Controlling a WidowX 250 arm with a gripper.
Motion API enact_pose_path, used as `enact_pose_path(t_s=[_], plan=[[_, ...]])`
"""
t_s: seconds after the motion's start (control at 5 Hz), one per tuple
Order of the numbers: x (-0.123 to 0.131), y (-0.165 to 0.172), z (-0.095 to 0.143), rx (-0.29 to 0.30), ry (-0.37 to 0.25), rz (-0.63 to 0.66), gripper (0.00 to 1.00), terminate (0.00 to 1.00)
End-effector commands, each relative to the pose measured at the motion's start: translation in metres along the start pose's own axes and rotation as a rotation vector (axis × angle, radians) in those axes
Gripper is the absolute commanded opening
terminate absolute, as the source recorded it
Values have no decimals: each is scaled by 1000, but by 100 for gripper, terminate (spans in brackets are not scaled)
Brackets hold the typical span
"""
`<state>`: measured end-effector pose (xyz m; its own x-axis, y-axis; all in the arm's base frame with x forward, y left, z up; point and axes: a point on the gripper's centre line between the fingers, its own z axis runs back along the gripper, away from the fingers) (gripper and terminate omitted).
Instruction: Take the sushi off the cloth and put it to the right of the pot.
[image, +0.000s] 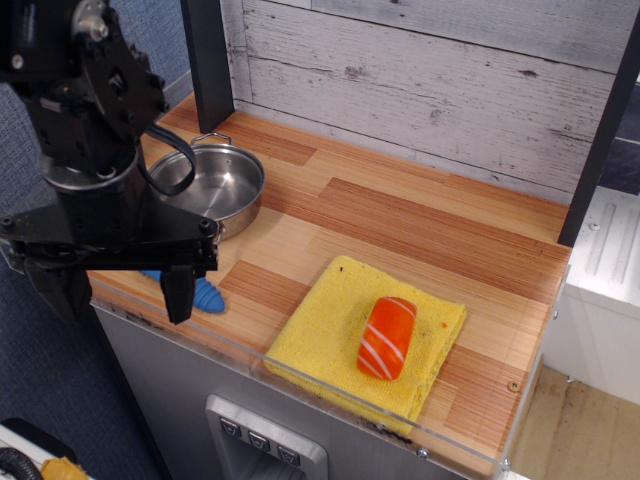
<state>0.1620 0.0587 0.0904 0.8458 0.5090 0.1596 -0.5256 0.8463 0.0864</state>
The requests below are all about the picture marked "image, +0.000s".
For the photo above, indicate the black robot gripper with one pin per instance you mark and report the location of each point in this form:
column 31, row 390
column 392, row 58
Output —
column 109, row 221

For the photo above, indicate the orange salmon sushi toy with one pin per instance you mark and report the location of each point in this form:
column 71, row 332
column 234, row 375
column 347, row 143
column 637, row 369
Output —
column 386, row 338

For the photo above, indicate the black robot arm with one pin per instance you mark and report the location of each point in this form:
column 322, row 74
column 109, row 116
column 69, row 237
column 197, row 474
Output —
column 94, row 102

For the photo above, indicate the stainless steel pot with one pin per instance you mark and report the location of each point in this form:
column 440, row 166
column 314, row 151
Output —
column 227, row 186

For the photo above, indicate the yellow folded cloth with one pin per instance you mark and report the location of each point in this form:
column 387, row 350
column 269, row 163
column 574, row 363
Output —
column 317, row 348

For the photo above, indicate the clear acrylic edge guard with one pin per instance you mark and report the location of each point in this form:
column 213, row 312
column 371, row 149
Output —
column 466, row 419

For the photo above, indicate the yellow object bottom left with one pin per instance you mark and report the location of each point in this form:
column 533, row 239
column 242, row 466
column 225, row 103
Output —
column 62, row 469

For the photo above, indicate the silver dispenser button panel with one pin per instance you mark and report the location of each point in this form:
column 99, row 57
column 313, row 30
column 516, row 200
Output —
column 265, row 440

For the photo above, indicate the white ribbed appliance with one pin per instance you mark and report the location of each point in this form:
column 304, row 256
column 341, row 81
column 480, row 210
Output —
column 594, row 334

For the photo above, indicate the blue handled metal spoon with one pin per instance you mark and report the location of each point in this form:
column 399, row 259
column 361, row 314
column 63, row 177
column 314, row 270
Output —
column 207, row 297

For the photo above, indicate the black left shelf post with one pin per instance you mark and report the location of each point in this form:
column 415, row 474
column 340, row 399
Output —
column 208, row 58

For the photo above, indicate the black shelf post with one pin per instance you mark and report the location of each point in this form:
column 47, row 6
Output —
column 208, row 58
column 613, row 113

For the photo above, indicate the black right shelf post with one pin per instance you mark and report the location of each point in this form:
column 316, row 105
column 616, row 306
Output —
column 613, row 113

